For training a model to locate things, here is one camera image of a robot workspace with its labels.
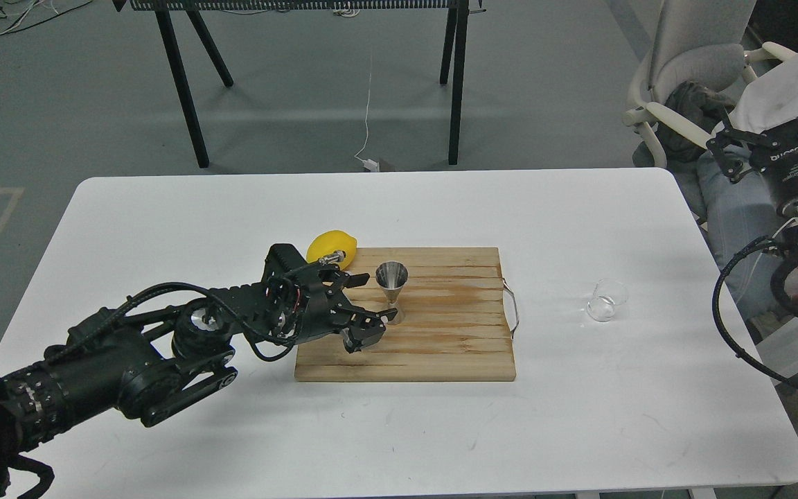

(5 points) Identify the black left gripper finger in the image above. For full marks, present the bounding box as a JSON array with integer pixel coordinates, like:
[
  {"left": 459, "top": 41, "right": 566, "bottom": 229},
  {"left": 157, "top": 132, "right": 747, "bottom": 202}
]
[
  {"left": 333, "top": 304, "right": 399, "bottom": 353},
  {"left": 319, "top": 269, "right": 371, "bottom": 293}
]

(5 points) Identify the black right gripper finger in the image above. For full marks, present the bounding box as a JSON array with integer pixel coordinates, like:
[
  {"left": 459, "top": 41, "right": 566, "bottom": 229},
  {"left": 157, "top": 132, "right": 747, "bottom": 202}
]
[{"left": 706, "top": 128, "right": 770, "bottom": 184}]

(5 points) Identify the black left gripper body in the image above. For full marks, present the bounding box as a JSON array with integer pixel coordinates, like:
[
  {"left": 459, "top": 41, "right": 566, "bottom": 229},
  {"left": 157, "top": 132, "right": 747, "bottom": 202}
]
[{"left": 260, "top": 243, "right": 344, "bottom": 345}]

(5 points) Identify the steel double jigger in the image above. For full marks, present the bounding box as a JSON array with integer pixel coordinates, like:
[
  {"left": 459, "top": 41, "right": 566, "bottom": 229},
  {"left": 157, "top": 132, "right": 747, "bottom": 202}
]
[{"left": 375, "top": 260, "right": 409, "bottom": 324}]

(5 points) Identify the small clear glass beaker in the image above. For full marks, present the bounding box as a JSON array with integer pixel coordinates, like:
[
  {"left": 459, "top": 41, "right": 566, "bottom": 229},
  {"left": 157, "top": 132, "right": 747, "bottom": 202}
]
[{"left": 585, "top": 279, "right": 629, "bottom": 323}]

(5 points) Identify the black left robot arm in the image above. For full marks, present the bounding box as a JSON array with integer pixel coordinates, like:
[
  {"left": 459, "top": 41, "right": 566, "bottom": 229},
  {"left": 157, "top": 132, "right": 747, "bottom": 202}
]
[{"left": 0, "top": 243, "right": 398, "bottom": 498}]

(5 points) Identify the yellow lemon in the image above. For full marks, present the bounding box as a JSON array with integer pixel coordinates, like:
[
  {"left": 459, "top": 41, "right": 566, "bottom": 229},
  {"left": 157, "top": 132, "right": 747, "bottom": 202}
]
[{"left": 306, "top": 229, "right": 357, "bottom": 270}]

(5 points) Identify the person in white shirt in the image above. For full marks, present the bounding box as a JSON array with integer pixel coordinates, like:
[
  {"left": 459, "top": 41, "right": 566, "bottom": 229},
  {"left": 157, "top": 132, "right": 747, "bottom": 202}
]
[{"left": 695, "top": 53, "right": 798, "bottom": 320}]

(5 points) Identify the wooden cutting board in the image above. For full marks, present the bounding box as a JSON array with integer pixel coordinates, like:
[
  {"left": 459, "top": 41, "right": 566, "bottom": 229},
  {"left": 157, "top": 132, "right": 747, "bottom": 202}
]
[{"left": 294, "top": 247, "right": 516, "bottom": 383}]

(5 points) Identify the white office chair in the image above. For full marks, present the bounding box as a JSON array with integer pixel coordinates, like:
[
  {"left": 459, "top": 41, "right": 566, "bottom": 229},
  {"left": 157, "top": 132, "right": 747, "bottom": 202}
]
[{"left": 623, "top": 1, "right": 796, "bottom": 168}]

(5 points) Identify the white charging cable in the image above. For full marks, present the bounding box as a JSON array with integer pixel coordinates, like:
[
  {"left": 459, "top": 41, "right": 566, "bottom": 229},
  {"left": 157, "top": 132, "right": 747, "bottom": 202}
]
[{"left": 353, "top": 52, "right": 381, "bottom": 173}]

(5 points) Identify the black metal frame table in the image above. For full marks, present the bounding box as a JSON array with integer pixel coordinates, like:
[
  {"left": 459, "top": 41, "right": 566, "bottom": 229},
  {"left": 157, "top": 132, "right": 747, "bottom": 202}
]
[{"left": 110, "top": 1, "right": 484, "bottom": 171}]

